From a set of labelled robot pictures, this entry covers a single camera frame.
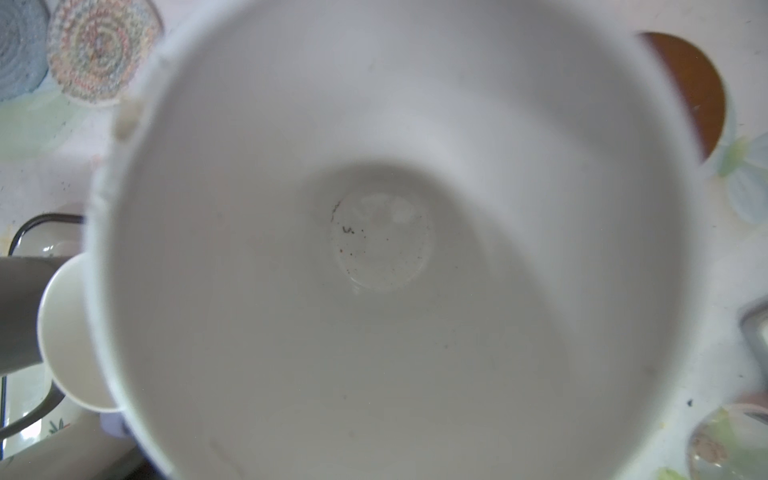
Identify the white blue mug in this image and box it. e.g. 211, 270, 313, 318
85, 1, 704, 479

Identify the multicolour woven coaster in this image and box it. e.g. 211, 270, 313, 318
46, 0, 165, 107

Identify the matte brown round coaster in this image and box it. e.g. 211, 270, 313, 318
639, 31, 727, 162

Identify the grey blue woven coaster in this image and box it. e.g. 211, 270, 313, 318
1, 0, 50, 101

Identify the clear glass cup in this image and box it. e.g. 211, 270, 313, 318
687, 392, 767, 479

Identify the white purple mug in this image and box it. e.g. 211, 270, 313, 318
37, 253, 130, 438

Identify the grey mug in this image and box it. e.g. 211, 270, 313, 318
0, 256, 69, 376

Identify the strawberry print serving tray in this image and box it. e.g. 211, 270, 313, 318
1, 213, 145, 479

